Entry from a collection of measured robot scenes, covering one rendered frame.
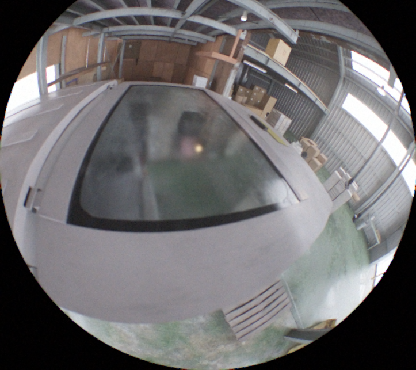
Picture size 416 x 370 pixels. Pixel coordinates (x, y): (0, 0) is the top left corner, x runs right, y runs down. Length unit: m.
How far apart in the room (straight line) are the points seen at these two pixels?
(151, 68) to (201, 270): 6.33
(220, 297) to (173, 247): 0.12
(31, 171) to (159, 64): 6.13
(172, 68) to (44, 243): 6.35
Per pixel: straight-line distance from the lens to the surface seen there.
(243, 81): 7.12
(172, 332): 2.34
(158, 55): 6.30
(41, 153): 0.46
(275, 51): 3.89
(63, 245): 0.29
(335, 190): 4.90
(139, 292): 0.23
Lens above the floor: 2.06
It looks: 41 degrees down
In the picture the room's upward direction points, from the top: 21 degrees clockwise
